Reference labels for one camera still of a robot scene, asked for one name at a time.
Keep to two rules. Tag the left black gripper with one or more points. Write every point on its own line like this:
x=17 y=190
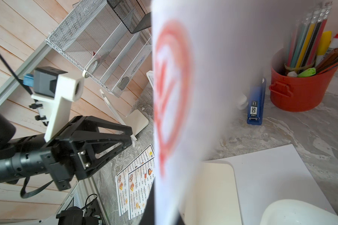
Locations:
x=80 y=149

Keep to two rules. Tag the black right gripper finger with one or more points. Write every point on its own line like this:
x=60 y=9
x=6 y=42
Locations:
x=148 y=217

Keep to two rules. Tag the dim sum inn menu sheet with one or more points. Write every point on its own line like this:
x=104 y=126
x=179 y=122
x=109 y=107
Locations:
x=122 y=180

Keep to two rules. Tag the white menu holder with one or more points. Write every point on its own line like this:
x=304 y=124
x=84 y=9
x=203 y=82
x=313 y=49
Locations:
x=150 y=76
x=213 y=199
x=136 y=120

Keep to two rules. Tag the white tape roll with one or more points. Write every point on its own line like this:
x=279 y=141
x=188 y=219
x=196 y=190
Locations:
x=94 y=67

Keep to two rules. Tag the white plastic tray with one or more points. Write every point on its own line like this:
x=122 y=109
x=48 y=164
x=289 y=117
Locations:
x=294 y=212

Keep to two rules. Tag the white stapler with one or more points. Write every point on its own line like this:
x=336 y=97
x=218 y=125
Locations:
x=242 y=102

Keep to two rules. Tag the blue stapler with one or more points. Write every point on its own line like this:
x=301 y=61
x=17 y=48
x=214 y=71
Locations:
x=256 y=101

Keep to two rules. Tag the red pencil cup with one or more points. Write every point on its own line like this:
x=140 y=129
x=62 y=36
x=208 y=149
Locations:
x=296 y=94

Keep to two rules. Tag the pencils in cup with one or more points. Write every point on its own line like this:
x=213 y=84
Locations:
x=303 y=40

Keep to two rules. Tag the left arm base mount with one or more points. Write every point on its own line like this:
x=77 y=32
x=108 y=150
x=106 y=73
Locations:
x=90 y=214

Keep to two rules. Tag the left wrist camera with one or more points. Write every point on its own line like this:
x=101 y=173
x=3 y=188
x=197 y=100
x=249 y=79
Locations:
x=54 y=91

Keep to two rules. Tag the white wire wall shelf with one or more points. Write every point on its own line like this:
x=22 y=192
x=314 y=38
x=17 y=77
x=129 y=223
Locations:
x=92 y=28

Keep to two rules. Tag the black mesh wall basket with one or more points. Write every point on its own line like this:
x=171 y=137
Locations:
x=131 y=14

